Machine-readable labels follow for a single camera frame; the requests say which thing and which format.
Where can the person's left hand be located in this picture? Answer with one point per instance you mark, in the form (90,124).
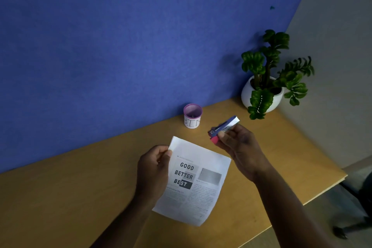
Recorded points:
(151,175)

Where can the person's right hand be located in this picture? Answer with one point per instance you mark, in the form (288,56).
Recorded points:
(242,152)

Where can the person's right thumb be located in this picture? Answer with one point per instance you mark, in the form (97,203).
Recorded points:
(224,141)

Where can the person's left thumb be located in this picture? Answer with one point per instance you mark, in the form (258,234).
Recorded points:
(165,158)

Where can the blue and pink stapler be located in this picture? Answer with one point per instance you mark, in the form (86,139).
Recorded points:
(222,128)

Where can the printed white paper sheet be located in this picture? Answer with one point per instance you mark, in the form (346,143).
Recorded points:
(194,186)

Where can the person's left forearm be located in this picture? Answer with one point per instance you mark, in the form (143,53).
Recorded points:
(125,224)

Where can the person's right forearm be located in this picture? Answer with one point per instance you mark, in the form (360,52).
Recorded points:
(287,213)

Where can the pink mesh cup white label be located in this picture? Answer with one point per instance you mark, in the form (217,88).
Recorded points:
(192,117)

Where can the white round plant pot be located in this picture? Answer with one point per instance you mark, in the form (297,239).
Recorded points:
(247,93)

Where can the green leafy plant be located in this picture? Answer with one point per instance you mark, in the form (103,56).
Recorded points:
(273,79)

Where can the black office chair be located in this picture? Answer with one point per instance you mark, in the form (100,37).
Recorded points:
(361,198)

